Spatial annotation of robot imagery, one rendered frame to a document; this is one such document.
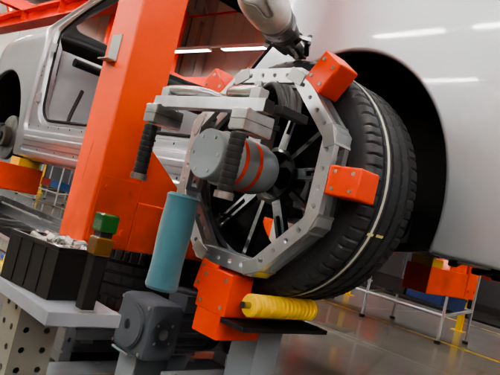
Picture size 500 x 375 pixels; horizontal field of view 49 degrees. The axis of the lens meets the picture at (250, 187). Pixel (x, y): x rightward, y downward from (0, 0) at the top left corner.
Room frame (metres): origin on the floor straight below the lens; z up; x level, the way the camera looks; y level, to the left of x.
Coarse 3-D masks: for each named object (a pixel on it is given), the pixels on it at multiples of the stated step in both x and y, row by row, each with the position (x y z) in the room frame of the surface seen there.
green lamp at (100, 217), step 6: (96, 216) 1.16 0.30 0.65; (102, 216) 1.15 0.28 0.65; (108, 216) 1.15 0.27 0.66; (114, 216) 1.16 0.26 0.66; (96, 222) 1.16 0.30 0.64; (102, 222) 1.14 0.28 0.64; (108, 222) 1.15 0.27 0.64; (114, 222) 1.16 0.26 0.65; (96, 228) 1.15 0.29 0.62; (102, 228) 1.14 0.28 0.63; (108, 228) 1.15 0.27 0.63; (114, 228) 1.16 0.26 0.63
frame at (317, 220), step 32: (320, 96) 1.33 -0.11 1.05; (192, 128) 1.64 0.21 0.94; (320, 128) 1.29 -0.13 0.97; (320, 160) 1.28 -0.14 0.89; (192, 192) 1.63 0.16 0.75; (320, 192) 1.26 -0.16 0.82; (320, 224) 1.27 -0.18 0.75; (224, 256) 1.45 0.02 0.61; (256, 256) 1.37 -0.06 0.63; (288, 256) 1.35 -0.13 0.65
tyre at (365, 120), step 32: (288, 64) 1.52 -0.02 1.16; (352, 96) 1.35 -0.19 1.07; (224, 128) 1.67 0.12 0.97; (352, 128) 1.33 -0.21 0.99; (352, 160) 1.32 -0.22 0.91; (384, 160) 1.32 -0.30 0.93; (384, 192) 1.32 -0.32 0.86; (352, 224) 1.29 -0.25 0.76; (384, 224) 1.35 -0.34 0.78; (320, 256) 1.33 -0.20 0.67; (352, 256) 1.34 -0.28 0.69; (384, 256) 1.44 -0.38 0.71; (256, 288) 1.46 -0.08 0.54; (288, 288) 1.39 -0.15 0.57; (320, 288) 1.44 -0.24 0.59; (352, 288) 1.50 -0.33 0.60
